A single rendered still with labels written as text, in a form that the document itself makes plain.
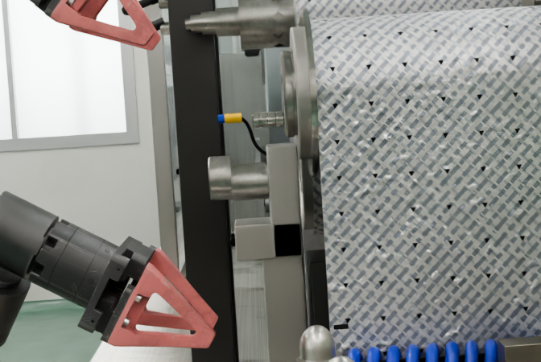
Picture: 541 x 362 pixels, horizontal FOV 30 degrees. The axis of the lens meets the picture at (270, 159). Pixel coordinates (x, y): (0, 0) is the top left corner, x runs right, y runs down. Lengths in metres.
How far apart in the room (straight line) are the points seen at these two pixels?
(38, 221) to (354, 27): 0.30
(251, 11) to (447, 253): 0.39
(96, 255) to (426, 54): 0.31
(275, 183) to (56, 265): 0.21
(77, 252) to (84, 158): 5.66
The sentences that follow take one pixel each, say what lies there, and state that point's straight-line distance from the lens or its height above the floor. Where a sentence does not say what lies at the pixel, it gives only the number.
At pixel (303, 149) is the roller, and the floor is 1.20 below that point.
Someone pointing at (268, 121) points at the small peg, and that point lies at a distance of 0.87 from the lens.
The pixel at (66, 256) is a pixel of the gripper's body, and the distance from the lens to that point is 0.81.
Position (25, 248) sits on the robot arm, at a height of 1.14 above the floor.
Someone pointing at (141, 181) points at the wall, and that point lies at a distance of 6.44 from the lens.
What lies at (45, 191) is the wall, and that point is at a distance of 6.53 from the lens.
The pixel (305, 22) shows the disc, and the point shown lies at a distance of 0.84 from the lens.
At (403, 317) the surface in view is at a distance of 0.85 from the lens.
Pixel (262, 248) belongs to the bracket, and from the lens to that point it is 0.90.
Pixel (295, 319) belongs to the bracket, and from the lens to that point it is 0.92.
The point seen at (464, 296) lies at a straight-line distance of 0.85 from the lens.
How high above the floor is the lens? 1.25
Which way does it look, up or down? 3 degrees down
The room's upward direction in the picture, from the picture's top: 4 degrees counter-clockwise
